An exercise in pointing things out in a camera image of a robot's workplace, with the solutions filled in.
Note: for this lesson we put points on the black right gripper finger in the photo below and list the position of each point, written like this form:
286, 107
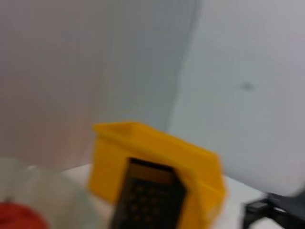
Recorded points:
274, 221
276, 201

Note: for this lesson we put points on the black mesh pen holder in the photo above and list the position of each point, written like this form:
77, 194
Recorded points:
150, 200

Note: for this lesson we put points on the translucent green fruit bowl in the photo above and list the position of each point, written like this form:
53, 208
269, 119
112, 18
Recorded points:
59, 195

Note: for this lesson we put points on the yellow plastic bin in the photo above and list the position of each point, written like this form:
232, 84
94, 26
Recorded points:
166, 152

